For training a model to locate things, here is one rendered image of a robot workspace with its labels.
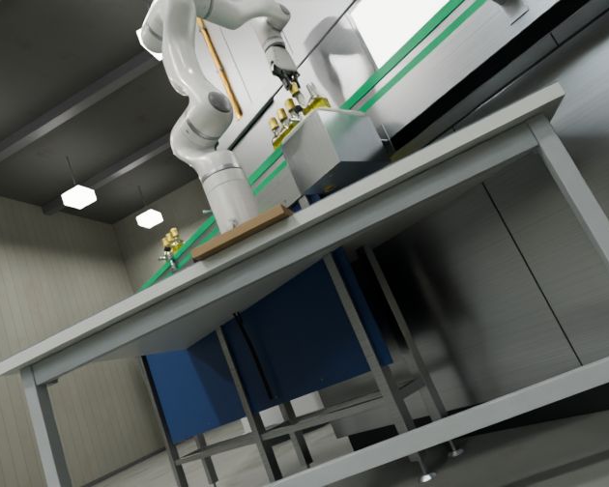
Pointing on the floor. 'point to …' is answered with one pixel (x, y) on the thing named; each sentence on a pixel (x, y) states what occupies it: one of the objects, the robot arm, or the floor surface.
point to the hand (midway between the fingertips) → (291, 84)
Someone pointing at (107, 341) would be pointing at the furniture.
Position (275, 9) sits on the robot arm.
